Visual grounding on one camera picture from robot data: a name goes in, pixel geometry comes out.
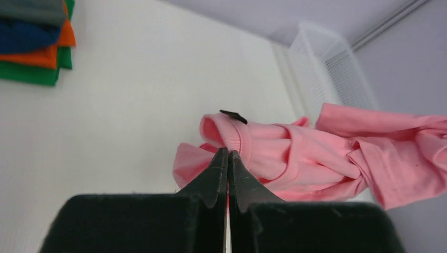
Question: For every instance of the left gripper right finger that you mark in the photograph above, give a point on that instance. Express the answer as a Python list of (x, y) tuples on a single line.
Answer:
[(262, 222)]

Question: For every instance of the orange folded t shirt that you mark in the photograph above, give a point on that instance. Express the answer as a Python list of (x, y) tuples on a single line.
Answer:
[(46, 57)]

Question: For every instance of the blue folded t shirt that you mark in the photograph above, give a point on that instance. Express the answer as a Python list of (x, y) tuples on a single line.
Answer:
[(21, 36)]

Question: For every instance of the green folded t shirt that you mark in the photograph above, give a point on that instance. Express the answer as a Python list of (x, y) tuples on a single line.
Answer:
[(37, 75)]

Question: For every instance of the pink t shirt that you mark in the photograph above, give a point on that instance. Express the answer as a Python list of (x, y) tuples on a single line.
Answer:
[(400, 157)]

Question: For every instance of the white plastic basket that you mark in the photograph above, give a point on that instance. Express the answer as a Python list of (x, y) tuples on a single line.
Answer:
[(320, 67)]

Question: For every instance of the grey folded t shirt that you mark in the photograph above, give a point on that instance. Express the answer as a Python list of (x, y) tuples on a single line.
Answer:
[(50, 12)]

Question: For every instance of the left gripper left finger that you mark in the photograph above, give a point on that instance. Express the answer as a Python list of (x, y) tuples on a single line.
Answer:
[(191, 220)]

